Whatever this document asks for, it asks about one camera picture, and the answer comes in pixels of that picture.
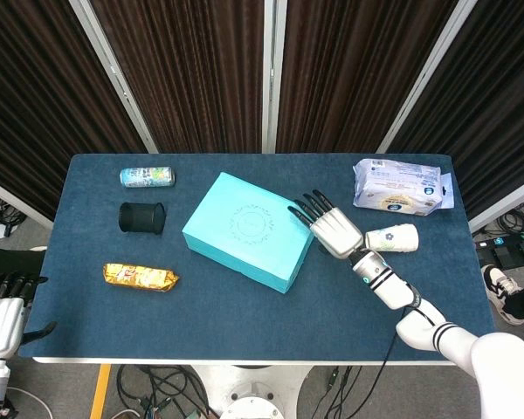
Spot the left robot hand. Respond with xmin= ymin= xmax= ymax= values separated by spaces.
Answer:
xmin=0 ymin=270 xmax=58 ymax=361

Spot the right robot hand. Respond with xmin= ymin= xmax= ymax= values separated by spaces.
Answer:
xmin=286 ymin=189 xmax=365 ymax=260

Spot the light blue lidded box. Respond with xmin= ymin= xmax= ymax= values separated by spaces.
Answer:
xmin=182 ymin=171 xmax=315 ymax=295

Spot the white flower print paper cup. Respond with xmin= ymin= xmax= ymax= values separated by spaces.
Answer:
xmin=365 ymin=223 xmax=420 ymax=253

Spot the dark trouser leg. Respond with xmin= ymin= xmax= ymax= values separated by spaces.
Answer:
xmin=0 ymin=246 xmax=47 ymax=283

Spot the pale purple wet wipes pack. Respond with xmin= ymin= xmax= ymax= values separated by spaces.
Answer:
xmin=352 ymin=158 xmax=455 ymax=218

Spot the yellow floor tape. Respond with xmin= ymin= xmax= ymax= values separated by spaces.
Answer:
xmin=89 ymin=364 xmax=113 ymax=419

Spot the dark blue table mat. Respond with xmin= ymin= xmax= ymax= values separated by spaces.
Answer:
xmin=17 ymin=152 xmax=498 ymax=361

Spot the gold snack packet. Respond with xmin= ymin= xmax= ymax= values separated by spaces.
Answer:
xmin=102 ymin=262 xmax=181 ymax=294

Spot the dark brown pleated curtain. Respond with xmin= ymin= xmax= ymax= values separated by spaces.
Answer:
xmin=388 ymin=0 xmax=524 ymax=219
xmin=0 ymin=0 xmax=148 ymax=222
xmin=90 ymin=0 xmax=267 ymax=154
xmin=275 ymin=0 xmax=459 ymax=154

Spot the white and black sneaker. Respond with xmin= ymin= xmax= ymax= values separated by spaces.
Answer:
xmin=479 ymin=264 xmax=524 ymax=325

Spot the black mesh pen holder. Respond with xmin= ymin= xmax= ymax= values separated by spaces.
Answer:
xmin=117 ymin=201 xmax=167 ymax=236

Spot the light blue drink can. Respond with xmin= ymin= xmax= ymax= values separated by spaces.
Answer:
xmin=119 ymin=166 xmax=176 ymax=189

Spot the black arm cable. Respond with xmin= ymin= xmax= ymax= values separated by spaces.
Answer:
xmin=380 ymin=304 xmax=436 ymax=364

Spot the white partition frame post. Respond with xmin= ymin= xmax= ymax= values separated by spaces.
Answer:
xmin=466 ymin=173 xmax=524 ymax=234
xmin=376 ymin=0 xmax=479 ymax=154
xmin=68 ymin=0 xmax=159 ymax=154
xmin=0 ymin=174 xmax=56 ymax=231
xmin=261 ymin=0 xmax=288 ymax=154

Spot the black floor cable bundle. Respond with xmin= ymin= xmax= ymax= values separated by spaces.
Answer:
xmin=308 ymin=365 xmax=364 ymax=419
xmin=115 ymin=364 xmax=215 ymax=419

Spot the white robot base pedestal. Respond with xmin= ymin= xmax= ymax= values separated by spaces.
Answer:
xmin=188 ymin=364 xmax=316 ymax=419

